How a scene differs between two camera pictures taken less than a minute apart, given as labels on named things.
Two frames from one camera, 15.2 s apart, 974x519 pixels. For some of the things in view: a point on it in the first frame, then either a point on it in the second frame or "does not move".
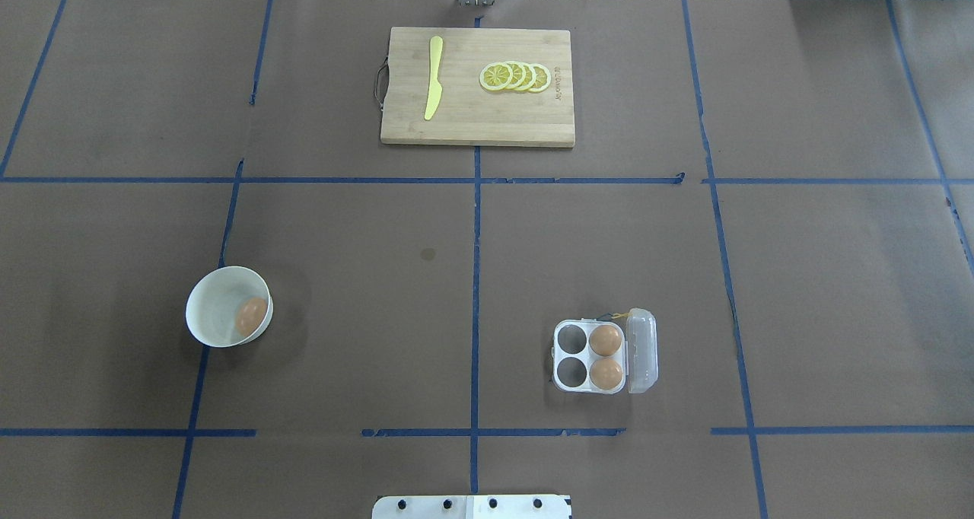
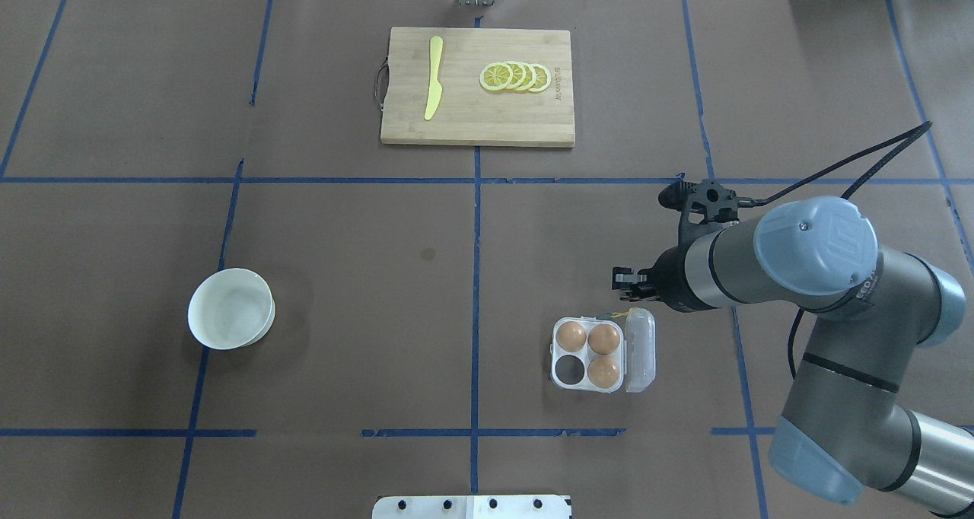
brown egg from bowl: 249,314 → 571,336
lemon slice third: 529,76 does not move
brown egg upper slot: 605,340 does not move
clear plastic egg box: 617,351 does not move
